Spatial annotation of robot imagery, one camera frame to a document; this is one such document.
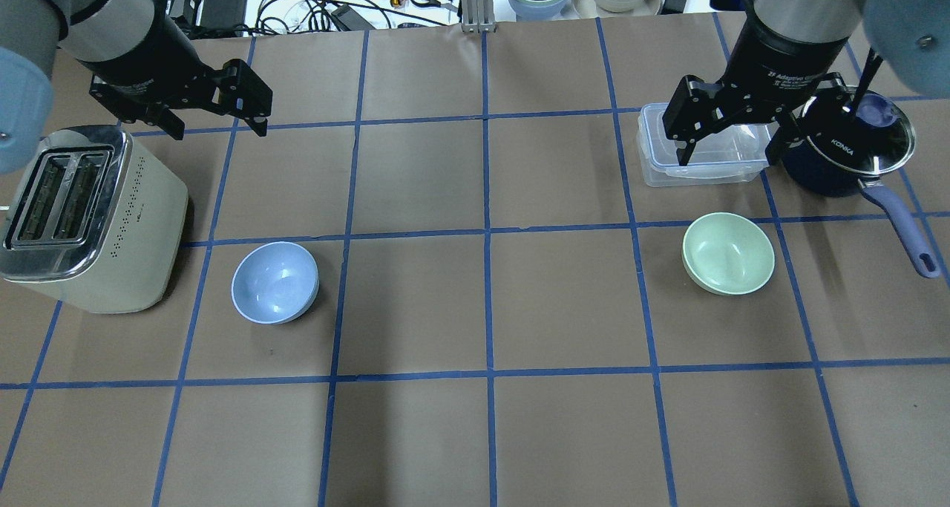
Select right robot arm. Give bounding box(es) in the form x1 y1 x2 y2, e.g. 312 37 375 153
663 0 949 166

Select dark blue saucepan with lid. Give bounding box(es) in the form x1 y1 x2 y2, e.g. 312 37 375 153
782 92 941 279

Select blue bowl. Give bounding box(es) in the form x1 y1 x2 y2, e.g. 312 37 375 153
230 242 320 324

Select black power brick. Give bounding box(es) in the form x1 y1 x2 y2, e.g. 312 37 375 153
199 0 247 38

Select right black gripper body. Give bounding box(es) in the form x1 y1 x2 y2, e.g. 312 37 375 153
687 29 845 125

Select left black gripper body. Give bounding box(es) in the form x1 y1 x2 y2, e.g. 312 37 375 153
89 18 225 120

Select aluminium frame post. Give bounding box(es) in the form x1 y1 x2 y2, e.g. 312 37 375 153
460 0 497 33

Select black scissors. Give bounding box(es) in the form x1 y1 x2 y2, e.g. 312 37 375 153
408 0 460 14

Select beige plate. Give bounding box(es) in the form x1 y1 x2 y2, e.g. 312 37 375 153
571 0 661 18

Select cream two-slot toaster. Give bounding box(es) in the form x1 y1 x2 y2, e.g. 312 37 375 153
1 125 188 314

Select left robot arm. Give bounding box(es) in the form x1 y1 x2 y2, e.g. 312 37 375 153
1 0 274 173

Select green bowl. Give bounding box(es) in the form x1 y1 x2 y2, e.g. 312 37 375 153
680 212 775 296

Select clear plastic food container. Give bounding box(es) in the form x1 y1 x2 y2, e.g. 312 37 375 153
638 103 770 188

